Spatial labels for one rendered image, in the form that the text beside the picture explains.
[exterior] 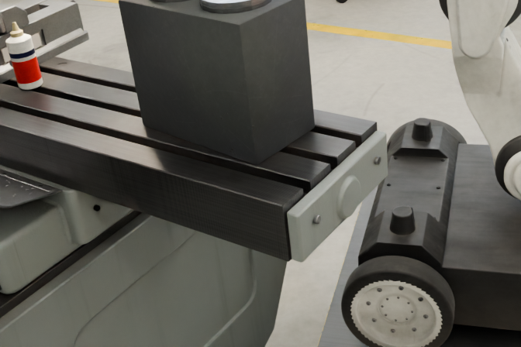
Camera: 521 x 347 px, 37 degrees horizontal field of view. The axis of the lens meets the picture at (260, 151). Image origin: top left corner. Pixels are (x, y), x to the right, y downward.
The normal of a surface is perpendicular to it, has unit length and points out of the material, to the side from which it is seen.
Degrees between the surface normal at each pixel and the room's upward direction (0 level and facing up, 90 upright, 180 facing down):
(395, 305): 90
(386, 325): 90
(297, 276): 0
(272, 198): 0
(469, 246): 0
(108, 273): 90
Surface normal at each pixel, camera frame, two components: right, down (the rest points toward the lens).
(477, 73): -0.22, 0.81
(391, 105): -0.11, -0.87
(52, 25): 0.83, 0.19
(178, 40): -0.65, 0.43
